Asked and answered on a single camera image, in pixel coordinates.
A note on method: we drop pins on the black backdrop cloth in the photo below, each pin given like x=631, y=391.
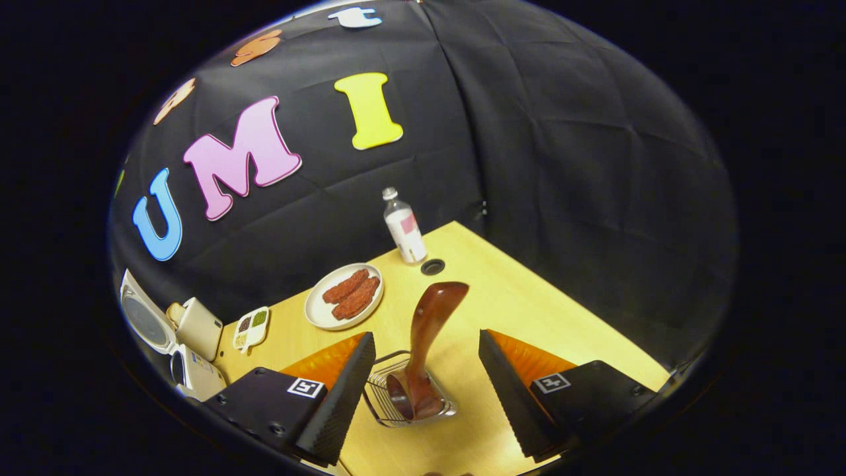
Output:
x=562, y=165

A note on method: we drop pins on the white round plate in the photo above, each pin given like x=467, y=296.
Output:
x=320, y=314

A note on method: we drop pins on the white toaster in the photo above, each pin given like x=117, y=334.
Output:
x=201, y=327

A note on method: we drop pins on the white divided dish of beans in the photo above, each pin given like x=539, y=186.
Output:
x=251, y=329

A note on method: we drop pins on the black table grommet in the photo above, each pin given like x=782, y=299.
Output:
x=433, y=267

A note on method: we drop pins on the clear bottle with pink label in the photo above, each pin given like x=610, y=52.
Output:
x=406, y=231

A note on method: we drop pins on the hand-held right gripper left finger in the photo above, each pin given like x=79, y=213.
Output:
x=344, y=396

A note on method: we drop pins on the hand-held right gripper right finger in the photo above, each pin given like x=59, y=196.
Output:
x=509, y=396

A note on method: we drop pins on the brown wooden spoon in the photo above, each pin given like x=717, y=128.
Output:
x=426, y=330

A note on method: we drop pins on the toasted bread slice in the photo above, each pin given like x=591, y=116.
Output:
x=176, y=313

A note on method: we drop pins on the white rice cooker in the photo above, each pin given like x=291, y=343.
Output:
x=198, y=378

